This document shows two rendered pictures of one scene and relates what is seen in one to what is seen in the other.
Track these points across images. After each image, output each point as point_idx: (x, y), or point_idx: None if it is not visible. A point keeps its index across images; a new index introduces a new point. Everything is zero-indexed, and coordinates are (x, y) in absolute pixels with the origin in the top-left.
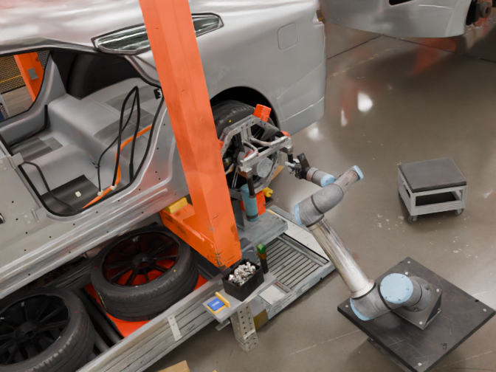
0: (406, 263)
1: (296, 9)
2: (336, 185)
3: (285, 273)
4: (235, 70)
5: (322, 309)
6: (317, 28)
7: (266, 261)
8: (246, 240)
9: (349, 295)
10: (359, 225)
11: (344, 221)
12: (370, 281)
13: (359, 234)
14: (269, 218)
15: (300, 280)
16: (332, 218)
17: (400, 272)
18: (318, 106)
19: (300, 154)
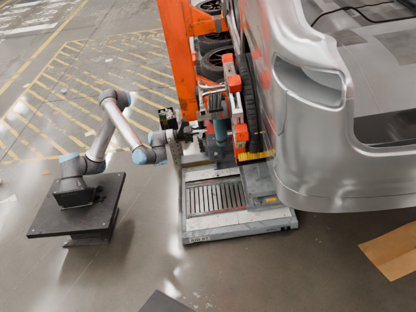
0: (104, 221)
1: (265, 23)
2: (102, 98)
3: (205, 192)
4: (247, 27)
5: (161, 202)
6: (273, 81)
7: (164, 128)
8: (214, 143)
9: (155, 221)
10: (212, 278)
11: (230, 270)
12: (89, 154)
13: (202, 270)
14: (254, 187)
15: (190, 197)
16: (244, 265)
17: (103, 213)
18: (276, 180)
19: (182, 118)
